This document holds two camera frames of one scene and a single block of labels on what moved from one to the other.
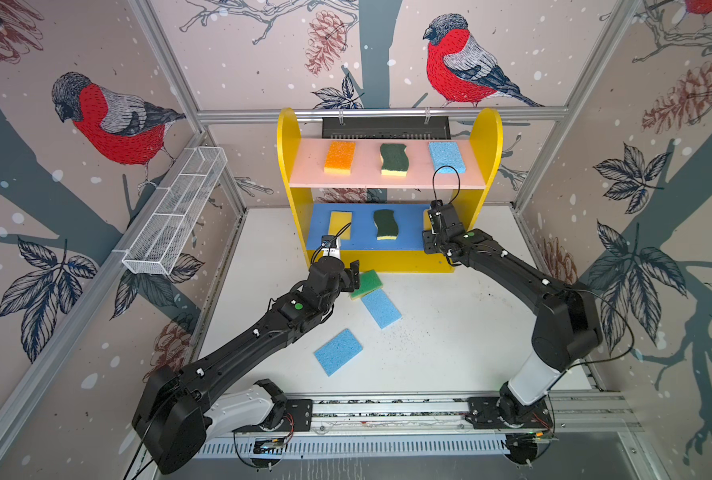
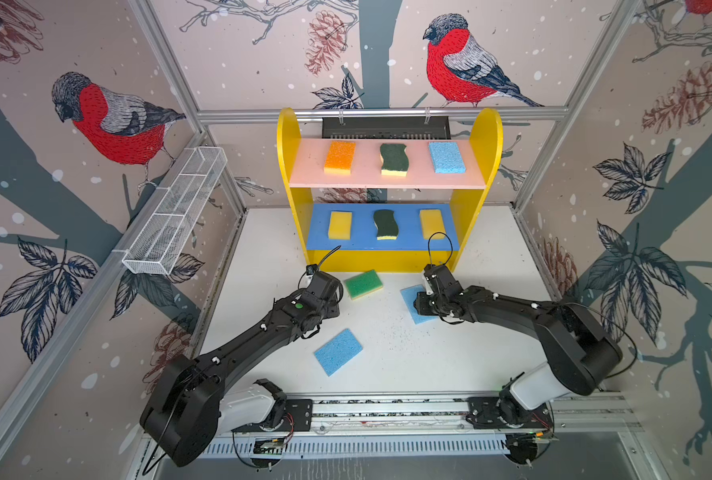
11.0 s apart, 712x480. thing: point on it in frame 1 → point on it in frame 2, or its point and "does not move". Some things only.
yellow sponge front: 427,225 does not move
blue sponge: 381,308 → 409,296
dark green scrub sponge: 387,226 does not move
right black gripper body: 431,245 → 426,304
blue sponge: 446,154 does not move
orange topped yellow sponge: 340,157 does not move
